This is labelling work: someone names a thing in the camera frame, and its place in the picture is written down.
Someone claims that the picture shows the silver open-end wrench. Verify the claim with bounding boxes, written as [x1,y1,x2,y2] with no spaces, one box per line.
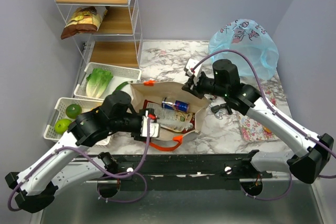
[209,96,224,120]

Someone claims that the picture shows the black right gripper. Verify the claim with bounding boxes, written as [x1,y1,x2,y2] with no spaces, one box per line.
[182,71,227,100]

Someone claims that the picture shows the blue plastic grocery bag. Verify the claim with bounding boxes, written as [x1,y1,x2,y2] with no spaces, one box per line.
[208,19,279,80]

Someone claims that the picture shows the beige canvas tote bag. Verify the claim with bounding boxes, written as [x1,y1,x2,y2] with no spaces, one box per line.
[130,81,211,152]

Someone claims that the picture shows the braided golden bread loaf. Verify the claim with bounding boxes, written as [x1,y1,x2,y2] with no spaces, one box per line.
[263,127,271,134]

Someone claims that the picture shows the green lettuce leaf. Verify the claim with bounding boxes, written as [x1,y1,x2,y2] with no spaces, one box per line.
[86,68,113,98]

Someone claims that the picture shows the white perforated basket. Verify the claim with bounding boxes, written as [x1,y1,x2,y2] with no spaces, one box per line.
[73,62,142,101]
[43,97,102,142]

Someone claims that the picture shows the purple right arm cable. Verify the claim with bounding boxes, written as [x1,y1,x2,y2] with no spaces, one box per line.
[193,49,336,200]

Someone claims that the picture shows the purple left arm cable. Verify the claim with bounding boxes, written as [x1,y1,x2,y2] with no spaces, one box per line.
[7,118,154,212]

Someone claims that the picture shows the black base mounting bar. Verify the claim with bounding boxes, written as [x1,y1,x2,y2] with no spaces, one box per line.
[97,152,272,195]

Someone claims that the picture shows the green chili pepper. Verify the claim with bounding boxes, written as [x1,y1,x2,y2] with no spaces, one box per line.
[112,81,132,93]

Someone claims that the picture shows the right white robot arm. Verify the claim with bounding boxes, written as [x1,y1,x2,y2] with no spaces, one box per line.
[182,59,334,184]

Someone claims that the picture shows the white wire shelf rack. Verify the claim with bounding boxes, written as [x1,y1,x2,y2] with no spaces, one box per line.
[54,0,143,68]

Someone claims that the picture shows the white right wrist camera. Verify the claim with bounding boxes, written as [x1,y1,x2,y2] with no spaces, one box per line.
[184,58,202,86]

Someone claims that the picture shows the floral pattern tray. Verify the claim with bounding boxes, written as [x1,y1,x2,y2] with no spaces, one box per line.
[236,95,283,143]

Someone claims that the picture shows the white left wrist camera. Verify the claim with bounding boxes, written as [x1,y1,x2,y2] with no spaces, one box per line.
[140,114,161,138]

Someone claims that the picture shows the red white snack packet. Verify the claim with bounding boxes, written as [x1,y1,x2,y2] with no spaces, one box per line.
[143,100,195,133]

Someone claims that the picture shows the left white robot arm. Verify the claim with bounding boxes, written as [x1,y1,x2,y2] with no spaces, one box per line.
[5,90,160,213]

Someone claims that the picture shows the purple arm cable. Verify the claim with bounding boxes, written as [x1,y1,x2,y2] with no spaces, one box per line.
[7,118,154,212]
[193,49,336,200]

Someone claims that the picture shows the yellow brown chip bag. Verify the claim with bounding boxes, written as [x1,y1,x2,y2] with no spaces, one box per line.
[60,6,108,40]

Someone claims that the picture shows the aluminium rail frame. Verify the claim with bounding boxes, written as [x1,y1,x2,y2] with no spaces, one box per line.
[31,171,335,223]

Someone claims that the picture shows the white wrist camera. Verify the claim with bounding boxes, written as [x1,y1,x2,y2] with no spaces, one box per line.
[140,114,161,138]
[184,58,202,86]

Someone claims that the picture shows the white perforated basket front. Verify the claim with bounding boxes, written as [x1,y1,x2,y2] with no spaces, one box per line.
[43,97,102,142]

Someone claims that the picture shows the black pipe tee fitting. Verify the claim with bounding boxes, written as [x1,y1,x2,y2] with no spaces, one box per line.
[211,103,233,115]

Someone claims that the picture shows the white perforated basket rear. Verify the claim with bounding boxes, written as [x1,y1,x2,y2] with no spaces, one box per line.
[73,62,142,101]

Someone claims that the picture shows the green lime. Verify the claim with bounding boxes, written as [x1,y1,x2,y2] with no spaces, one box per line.
[66,104,82,119]

